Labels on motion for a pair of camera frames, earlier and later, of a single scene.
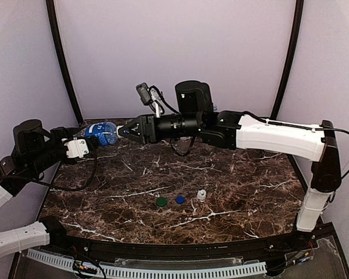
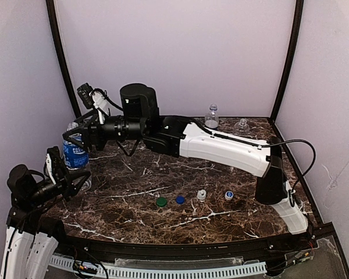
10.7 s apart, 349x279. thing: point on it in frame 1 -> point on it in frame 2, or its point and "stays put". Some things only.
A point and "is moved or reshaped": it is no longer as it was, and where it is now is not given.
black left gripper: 91,142 -> 66,180
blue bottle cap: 180,199 stays put
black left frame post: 50,9 stays put
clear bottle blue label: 106,132 is moved or reshaped
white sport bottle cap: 201,194 stays put
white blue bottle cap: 117,128 is moved or reshaped
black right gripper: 148,128 -> 91,133
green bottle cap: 161,201 stays put
